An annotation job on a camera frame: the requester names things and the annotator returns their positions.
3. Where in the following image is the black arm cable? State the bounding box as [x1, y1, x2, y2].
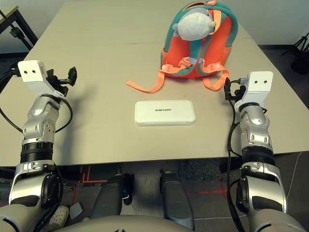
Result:
[225, 77, 249, 232]
[0, 69, 73, 133]

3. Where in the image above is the white perforated shoe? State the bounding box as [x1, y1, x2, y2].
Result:
[47, 205, 70, 230]

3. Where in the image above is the grey white plush seal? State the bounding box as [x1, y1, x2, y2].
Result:
[172, 9, 217, 41]

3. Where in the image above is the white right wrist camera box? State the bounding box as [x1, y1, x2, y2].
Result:
[238, 71, 274, 107]

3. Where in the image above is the black frame side table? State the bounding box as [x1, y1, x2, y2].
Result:
[0, 6, 39, 53]

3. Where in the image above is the grey square floor plate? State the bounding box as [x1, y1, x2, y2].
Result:
[70, 202, 84, 220]

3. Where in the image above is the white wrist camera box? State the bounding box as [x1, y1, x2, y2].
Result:
[17, 60, 66, 98]
[238, 71, 274, 107]

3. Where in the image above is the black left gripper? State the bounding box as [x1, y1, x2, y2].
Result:
[45, 67, 78, 97]

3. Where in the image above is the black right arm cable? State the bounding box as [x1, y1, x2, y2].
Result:
[225, 77, 249, 232]

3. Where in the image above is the black tripod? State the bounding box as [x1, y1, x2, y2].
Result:
[282, 32, 309, 74]

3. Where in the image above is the grey robot leg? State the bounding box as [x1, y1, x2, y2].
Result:
[90, 166, 132, 219]
[159, 170, 195, 230]

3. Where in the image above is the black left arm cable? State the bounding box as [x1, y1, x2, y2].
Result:
[0, 69, 73, 133]

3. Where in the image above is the white Unitree box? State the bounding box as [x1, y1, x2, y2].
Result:
[134, 100, 196, 127]

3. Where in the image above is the orange teal backpack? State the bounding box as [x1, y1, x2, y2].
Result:
[126, 0, 239, 94]

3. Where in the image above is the grey robot right leg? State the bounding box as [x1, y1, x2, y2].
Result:
[159, 170, 195, 230]

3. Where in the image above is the grey robot left leg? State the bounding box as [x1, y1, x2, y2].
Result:
[90, 166, 132, 219]

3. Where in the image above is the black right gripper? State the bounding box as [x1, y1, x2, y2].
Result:
[224, 77, 246, 102]

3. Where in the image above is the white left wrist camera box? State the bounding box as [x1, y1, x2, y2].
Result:
[17, 60, 66, 98]

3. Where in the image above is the grey robot torso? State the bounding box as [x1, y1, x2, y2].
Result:
[52, 214, 242, 232]

